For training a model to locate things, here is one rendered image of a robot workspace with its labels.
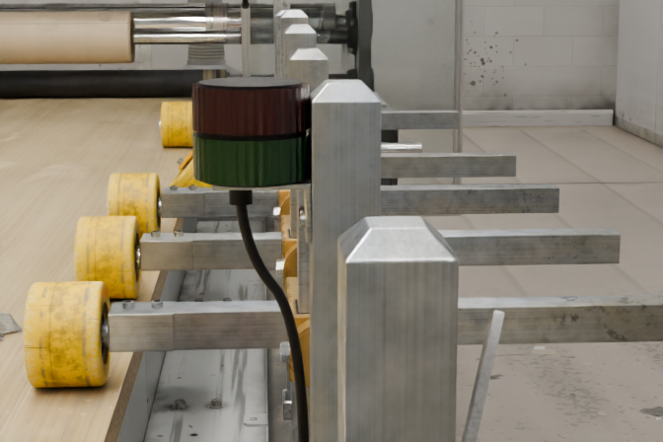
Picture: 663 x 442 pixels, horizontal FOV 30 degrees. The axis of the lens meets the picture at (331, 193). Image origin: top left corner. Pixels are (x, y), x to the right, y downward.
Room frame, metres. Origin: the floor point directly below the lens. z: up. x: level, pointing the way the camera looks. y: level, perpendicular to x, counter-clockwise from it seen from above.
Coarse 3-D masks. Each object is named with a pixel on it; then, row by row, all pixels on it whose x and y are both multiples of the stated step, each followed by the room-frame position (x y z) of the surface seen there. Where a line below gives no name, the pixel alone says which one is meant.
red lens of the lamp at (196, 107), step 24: (192, 96) 0.62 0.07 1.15; (216, 96) 0.60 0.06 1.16; (240, 96) 0.60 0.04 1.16; (264, 96) 0.60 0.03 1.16; (288, 96) 0.61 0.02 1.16; (192, 120) 0.62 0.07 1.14; (216, 120) 0.60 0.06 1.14; (240, 120) 0.60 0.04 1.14; (264, 120) 0.60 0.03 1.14; (288, 120) 0.61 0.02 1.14
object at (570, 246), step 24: (144, 240) 1.15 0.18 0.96; (168, 240) 1.15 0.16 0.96; (192, 240) 1.15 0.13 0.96; (216, 240) 1.15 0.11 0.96; (240, 240) 1.15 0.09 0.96; (264, 240) 1.15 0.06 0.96; (456, 240) 1.16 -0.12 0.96; (480, 240) 1.16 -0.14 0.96; (504, 240) 1.17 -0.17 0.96; (528, 240) 1.17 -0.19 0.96; (552, 240) 1.17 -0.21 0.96; (576, 240) 1.17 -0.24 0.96; (600, 240) 1.17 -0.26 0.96; (144, 264) 1.14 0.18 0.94; (168, 264) 1.14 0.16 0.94; (192, 264) 1.15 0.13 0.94; (216, 264) 1.15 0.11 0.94; (240, 264) 1.15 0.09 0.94; (264, 264) 1.15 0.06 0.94; (480, 264) 1.16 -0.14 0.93; (504, 264) 1.17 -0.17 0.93; (528, 264) 1.17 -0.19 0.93
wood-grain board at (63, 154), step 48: (0, 144) 2.19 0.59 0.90; (48, 144) 2.19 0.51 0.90; (96, 144) 2.19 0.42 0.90; (144, 144) 2.19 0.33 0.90; (0, 192) 1.72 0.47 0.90; (48, 192) 1.72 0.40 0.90; (96, 192) 1.72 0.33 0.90; (0, 240) 1.41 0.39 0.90; (48, 240) 1.41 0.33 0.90; (0, 288) 1.19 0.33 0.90; (144, 288) 1.19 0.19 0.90; (0, 384) 0.91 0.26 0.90; (0, 432) 0.81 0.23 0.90; (48, 432) 0.81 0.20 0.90; (96, 432) 0.81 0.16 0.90
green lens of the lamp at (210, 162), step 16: (208, 144) 0.61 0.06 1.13; (224, 144) 0.60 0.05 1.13; (240, 144) 0.60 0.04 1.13; (256, 144) 0.60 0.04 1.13; (272, 144) 0.60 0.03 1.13; (288, 144) 0.61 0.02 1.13; (304, 144) 0.62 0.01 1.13; (208, 160) 0.61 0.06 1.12; (224, 160) 0.60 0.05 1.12; (240, 160) 0.60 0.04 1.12; (256, 160) 0.60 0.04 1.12; (272, 160) 0.60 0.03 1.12; (288, 160) 0.61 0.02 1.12; (304, 160) 0.62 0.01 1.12; (208, 176) 0.61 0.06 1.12; (224, 176) 0.60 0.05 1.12; (240, 176) 0.60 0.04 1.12; (256, 176) 0.60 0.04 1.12; (272, 176) 0.60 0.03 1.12; (288, 176) 0.61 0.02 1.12; (304, 176) 0.62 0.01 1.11
